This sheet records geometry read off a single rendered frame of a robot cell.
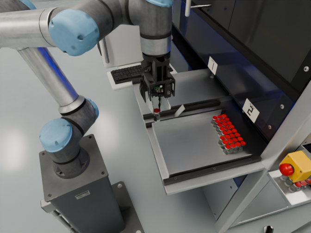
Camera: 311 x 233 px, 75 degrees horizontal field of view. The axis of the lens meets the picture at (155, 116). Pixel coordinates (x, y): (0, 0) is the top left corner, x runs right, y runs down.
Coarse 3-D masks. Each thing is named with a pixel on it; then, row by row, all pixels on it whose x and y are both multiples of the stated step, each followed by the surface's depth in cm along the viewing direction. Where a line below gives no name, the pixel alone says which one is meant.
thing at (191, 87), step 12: (192, 72) 120; (204, 72) 123; (180, 84) 116; (192, 84) 116; (204, 84) 116; (216, 84) 116; (180, 96) 109; (192, 96) 109; (204, 96) 109; (216, 96) 109; (228, 96) 104
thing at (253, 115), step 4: (248, 100) 81; (244, 104) 84; (248, 104) 82; (252, 104) 80; (244, 108) 85; (248, 108) 82; (252, 112) 80; (256, 112) 78; (252, 116) 81; (256, 116) 78; (252, 120) 81
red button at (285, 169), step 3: (282, 165) 66; (285, 165) 65; (288, 165) 65; (279, 168) 67; (282, 168) 66; (285, 168) 65; (288, 168) 64; (291, 168) 64; (282, 171) 66; (285, 171) 65; (288, 171) 64; (291, 171) 64; (282, 174) 67; (285, 174) 65; (288, 174) 64; (291, 174) 65
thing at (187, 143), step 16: (208, 112) 96; (160, 128) 93; (176, 128) 93; (192, 128) 93; (208, 128) 93; (160, 144) 87; (176, 144) 87; (192, 144) 87; (208, 144) 87; (176, 160) 81; (192, 160) 81; (208, 160) 81; (224, 160) 78
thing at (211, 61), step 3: (210, 57) 105; (210, 60) 105; (213, 60) 102; (210, 63) 106; (216, 63) 100; (210, 66) 106; (213, 66) 103; (216, 66) 100; (210, 69) 107; (213, 69) 104; (216, 69) 101; (213, 72) 104
